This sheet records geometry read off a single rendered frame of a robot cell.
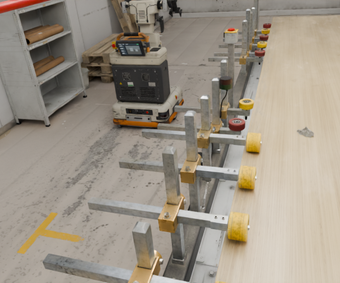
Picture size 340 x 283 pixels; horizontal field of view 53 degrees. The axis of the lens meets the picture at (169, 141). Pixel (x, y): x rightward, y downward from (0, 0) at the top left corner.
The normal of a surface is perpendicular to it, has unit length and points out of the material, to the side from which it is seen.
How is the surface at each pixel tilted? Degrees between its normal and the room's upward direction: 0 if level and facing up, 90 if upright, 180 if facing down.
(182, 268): 0
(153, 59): 90
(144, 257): 90
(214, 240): 0
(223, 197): 0
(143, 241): 90
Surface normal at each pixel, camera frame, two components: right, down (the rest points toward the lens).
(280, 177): -0.08, -0.86
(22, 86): -0.29, 0.50
